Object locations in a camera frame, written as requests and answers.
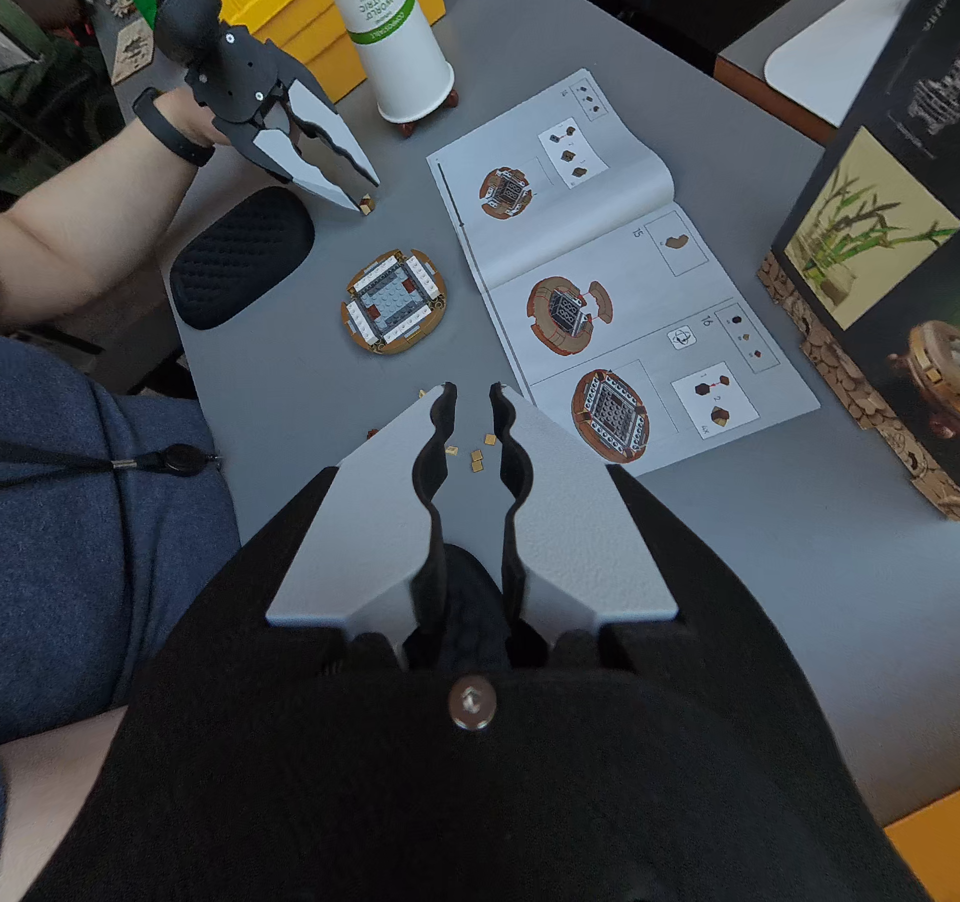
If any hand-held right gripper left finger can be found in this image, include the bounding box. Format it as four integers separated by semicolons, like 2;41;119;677
264;382;459;666

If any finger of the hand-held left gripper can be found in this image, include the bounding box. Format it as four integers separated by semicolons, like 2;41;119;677
251;128;363;214
287;75;381;190

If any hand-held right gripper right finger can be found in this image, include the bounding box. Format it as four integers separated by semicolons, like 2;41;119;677
489;382;681;651

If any person's right forearm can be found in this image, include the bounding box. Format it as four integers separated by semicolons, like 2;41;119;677
0;707;130;902

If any person's left forearm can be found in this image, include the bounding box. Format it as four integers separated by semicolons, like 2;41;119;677
0;113;204;334

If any round brown lego base build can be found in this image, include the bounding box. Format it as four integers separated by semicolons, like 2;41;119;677
341;248;449;355

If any lego instruction booklet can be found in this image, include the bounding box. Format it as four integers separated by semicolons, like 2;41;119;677
426;69;821;477

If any black lego set box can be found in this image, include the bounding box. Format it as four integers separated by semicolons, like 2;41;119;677
756;0;960;522

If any person's left hand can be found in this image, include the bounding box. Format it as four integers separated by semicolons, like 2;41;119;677
159;86;228;149

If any black wristband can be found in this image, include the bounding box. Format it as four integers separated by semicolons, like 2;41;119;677
132;88;216;168

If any beige patterned sheet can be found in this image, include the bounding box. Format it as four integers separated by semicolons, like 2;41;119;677
111;17;156;87

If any white paper cup green band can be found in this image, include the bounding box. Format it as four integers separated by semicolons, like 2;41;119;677
324;0;457;125

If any black padded wrist rest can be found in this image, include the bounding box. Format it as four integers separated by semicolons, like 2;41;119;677
168;185;316;331

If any white stand base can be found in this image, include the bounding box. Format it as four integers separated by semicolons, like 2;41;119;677
765;0;931;128

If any black lanyard badge reel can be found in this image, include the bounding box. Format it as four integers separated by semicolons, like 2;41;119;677
0;443;220;479

